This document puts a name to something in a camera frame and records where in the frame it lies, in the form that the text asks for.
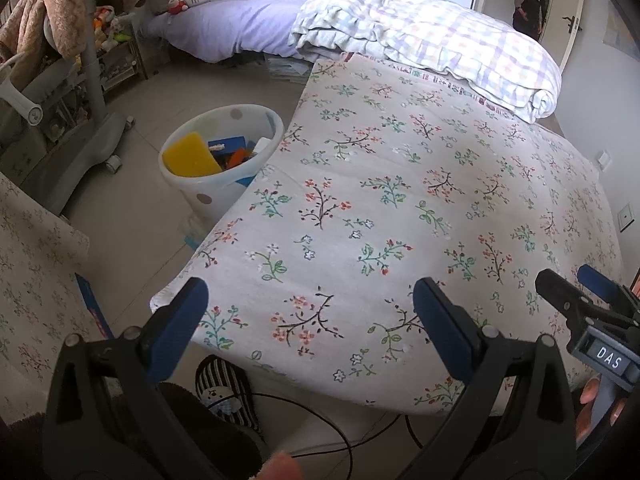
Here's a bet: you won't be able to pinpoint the blue flat box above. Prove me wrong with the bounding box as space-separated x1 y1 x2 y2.
75 272 116 341

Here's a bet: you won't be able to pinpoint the low toy shelf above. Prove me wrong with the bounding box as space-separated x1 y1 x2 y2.
97 15 148 93

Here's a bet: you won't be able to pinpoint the dark blue snack box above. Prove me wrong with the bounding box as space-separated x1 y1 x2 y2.
207 135 246 153

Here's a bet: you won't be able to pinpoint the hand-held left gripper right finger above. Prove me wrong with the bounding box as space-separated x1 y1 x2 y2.
400 276 578 480

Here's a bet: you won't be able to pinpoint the plaid ruffled duvet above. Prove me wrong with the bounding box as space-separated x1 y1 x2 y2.
289 0 563 123

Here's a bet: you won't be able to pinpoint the brown fleece blanket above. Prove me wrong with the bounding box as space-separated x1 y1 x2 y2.
0 0 158 61

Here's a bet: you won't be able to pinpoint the yellow sponge green backing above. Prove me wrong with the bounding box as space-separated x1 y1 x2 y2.
162 132 221 177

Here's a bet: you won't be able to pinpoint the black cable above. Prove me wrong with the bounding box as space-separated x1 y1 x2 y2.
207 392 416 480

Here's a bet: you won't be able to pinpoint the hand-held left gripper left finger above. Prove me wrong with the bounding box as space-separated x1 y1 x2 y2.
42 276 226 480

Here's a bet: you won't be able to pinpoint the white and red plush cat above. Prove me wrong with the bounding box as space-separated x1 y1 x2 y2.
166 0 211 16

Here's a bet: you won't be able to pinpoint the wall poster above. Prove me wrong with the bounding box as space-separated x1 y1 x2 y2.
602 7 638 53

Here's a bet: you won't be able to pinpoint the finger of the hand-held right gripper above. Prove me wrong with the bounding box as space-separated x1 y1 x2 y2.
576 264 640 313
535 268 601 331

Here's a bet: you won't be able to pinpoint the pile of plush toys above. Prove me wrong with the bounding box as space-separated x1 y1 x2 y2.
92 5 133 53

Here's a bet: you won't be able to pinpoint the white dotted plastic bin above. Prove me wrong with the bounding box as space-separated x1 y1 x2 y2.
158 103 285 221

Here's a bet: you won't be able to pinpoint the striped slipper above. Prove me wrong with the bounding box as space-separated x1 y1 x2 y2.
194 355 261 431

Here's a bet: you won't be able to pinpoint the person's right hand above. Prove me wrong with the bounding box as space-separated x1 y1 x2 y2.
575 377 626 443

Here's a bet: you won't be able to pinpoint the person's left hand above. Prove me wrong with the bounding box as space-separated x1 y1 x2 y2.
255 451 303 480

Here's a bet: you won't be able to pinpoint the purple sheeted bed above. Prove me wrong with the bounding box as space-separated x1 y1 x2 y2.
145 0 331 63

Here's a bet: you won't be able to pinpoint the beige floral cloth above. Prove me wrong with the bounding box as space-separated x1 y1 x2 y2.
0 175 118 411

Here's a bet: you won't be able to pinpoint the flat boxes under bed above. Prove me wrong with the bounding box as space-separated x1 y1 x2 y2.
262 55 313 86

